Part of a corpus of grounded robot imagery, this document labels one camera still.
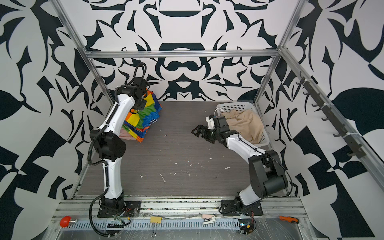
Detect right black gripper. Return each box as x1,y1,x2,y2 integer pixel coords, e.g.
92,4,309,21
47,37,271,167
193,124,222,143

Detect multicolour shorts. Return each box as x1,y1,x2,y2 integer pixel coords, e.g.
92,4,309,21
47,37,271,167
122,90,162,143

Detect white plastic basket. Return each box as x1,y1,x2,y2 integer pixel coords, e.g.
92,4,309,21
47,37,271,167
214,102,270,147

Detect beige shorts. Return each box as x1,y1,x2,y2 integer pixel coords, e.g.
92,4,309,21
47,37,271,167
221,110,264,145

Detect pink shorts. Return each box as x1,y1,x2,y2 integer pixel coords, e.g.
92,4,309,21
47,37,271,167
120,131,136,141

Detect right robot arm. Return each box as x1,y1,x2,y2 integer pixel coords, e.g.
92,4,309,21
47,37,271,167
191,125,289,207

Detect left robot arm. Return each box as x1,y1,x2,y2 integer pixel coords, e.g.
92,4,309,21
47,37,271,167
87,85,148,212

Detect yellow tag clip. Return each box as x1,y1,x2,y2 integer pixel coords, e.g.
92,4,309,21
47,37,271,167
150,216,162,224

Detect small green circuit board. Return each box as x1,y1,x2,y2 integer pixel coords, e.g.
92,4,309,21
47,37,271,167
239,219,257,235

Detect red emergency stop button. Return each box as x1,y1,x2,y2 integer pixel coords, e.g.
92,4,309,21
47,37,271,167
60,216,77,228

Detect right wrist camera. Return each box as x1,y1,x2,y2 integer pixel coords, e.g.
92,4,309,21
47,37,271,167
206,115,228,130

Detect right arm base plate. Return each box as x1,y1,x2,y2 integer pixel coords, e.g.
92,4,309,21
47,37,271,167
219,198,263,217

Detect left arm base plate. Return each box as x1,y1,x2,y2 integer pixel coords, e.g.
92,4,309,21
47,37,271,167
97,199,142,218

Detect orange handled tool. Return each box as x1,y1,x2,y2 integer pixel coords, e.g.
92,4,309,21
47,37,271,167
279,216,300,224

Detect black corrugated cable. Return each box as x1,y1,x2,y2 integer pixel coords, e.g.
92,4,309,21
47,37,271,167
88,187,132,238

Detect white slotted cable duct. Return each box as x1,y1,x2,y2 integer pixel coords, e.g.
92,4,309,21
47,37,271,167
68,218,241,231

